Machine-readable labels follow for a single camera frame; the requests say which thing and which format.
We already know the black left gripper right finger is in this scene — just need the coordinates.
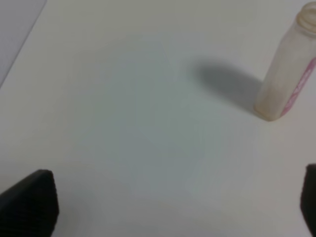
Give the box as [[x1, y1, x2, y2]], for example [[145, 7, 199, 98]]
[[300, 164, 316, 237]]

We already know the clear plastic drink bottle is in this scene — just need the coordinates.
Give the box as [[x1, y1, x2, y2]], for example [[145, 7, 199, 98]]
[[254, 1, 316, 121]]

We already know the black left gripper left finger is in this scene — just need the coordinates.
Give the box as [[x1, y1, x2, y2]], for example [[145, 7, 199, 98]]
[[0, 169, 59, 237]]

